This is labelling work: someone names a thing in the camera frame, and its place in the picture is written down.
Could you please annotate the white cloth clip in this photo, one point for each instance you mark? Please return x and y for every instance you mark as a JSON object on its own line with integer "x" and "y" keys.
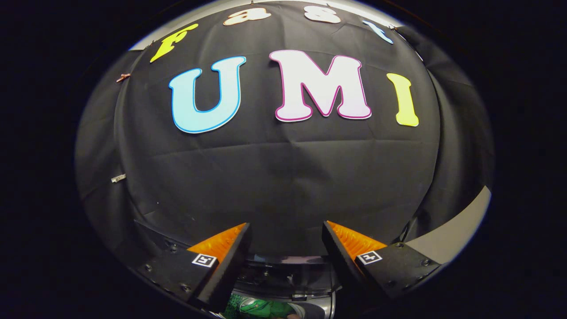
{"x": 118, "y": 178}

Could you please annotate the orange cloth clip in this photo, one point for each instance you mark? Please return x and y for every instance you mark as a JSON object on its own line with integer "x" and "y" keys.
{"x": 123, "y": 77}

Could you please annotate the black backdrop cloth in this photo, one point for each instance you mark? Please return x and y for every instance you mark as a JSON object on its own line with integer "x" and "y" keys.
{"x": 283, "y": 177}

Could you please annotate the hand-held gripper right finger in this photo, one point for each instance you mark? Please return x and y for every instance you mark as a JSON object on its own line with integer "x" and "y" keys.
{"x": 341, "y": 266}

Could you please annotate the green polo shirt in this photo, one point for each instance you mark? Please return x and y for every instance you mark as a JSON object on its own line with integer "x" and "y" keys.
{"x": 257, "y": 308}

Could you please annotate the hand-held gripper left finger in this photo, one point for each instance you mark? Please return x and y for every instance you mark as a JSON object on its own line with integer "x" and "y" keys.
{"x": 230, "y": 270}

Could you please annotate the dark washing machine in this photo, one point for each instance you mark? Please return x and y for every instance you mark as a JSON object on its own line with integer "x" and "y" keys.
{"x": 283, "y": 283}

